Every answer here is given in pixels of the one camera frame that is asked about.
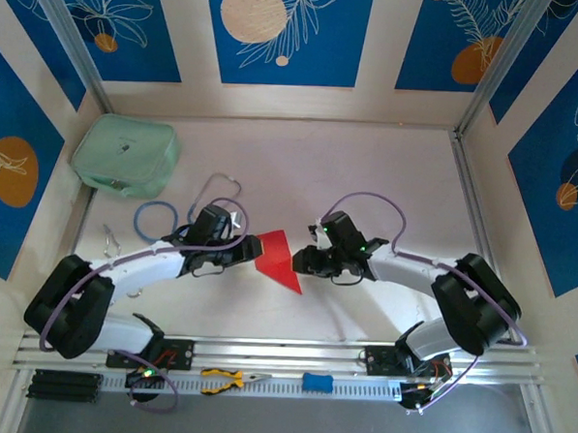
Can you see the long aluminium mounting rail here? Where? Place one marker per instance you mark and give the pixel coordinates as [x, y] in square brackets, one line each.
[272, 354]

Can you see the grey stethoscope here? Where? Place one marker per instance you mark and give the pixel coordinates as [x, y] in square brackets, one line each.
[203, 192]

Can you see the blue sponge block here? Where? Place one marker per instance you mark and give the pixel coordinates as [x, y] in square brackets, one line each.
[317, 382]

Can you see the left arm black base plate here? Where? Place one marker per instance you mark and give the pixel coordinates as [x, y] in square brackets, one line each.
[180, 354]

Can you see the aluminium frame post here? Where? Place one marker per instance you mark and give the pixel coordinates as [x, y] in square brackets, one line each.
[70, 40]
[500, 67]

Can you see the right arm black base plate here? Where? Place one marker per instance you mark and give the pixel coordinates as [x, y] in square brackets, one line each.
[380, 361]

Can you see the red paper sheet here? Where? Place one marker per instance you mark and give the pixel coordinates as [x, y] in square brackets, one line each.
[277, 259]

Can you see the small metal clip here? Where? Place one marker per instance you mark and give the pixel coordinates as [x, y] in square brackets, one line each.
[109, 238]

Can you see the mint green zip pouch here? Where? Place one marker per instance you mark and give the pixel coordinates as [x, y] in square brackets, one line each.
[125, 154]

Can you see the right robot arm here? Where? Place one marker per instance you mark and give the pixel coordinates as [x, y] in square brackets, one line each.
[402, 276]

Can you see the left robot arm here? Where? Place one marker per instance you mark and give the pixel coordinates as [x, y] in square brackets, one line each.
[141, 267]

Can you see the black aluminium profile block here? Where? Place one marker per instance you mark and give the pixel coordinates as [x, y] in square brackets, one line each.
[64, 386]

